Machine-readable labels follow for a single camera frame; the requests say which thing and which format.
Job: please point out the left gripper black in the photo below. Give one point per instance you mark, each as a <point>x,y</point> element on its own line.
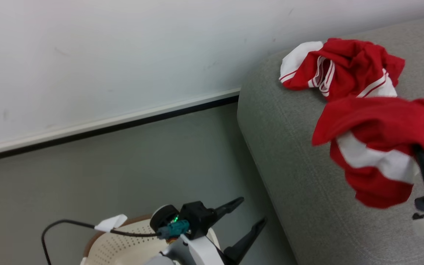
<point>199,217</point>

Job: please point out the red and white garment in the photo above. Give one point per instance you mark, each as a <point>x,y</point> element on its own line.
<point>374,121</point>

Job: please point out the cream perforated laundry basket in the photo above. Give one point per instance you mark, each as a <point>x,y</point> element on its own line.
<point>123,250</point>

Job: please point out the grey fabric sofa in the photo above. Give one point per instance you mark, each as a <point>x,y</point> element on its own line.
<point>300,176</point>

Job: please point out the white black baseboard strip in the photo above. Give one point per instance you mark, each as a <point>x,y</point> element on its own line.
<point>105,123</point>

